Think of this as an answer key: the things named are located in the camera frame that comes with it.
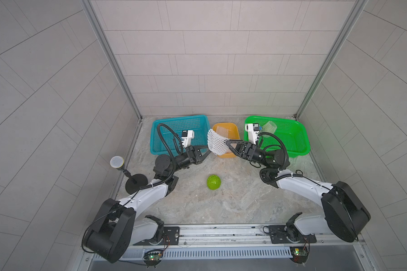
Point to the circuit board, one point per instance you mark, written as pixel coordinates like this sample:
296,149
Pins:
153,257
300,255

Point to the aluminium corner post left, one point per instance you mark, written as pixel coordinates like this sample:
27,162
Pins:
105,46

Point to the teal plastic basket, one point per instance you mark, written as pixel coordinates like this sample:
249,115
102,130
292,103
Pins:
198,123

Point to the aluminium corner post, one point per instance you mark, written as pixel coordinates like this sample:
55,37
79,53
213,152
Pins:
105,46
348,25

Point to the yellow plastic tub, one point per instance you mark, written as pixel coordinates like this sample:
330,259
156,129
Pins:
228,130

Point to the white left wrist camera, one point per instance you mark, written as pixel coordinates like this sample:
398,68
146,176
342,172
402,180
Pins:
187,136

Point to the right circuit board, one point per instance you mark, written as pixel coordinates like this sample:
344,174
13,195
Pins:
300,255

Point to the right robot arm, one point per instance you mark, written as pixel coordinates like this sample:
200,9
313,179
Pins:
344,215

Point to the white foam net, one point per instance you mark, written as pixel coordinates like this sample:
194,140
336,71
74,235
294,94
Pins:
217,141
269,127

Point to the aluminium corner post right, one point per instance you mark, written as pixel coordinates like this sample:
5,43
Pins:
348,25

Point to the green custard apple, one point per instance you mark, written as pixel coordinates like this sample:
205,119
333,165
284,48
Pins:
213,182

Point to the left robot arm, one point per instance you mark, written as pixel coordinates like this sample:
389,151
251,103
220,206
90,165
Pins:
119,224

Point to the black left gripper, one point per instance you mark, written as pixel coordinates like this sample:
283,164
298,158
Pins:
190,157

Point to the left circuit board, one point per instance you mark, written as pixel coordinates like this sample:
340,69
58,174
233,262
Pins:
153,257

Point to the green plastic basket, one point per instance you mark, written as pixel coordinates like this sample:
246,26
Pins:
292,133

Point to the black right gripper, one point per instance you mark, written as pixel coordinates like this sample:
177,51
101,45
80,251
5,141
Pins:
249,152

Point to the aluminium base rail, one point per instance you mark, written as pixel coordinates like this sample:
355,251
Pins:
229,241

